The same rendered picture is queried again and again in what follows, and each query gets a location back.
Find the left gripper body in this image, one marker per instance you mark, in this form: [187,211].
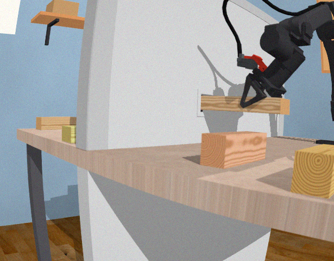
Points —
[272,76]

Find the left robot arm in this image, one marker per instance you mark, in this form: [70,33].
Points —
[299,29]

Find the grey panel wall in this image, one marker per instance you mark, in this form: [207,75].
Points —
[141,65]

